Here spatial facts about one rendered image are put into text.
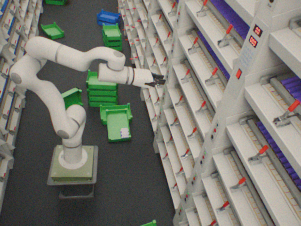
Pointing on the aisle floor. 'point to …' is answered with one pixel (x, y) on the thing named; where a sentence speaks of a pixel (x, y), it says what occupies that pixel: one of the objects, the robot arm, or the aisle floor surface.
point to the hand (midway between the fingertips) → (160, 79)
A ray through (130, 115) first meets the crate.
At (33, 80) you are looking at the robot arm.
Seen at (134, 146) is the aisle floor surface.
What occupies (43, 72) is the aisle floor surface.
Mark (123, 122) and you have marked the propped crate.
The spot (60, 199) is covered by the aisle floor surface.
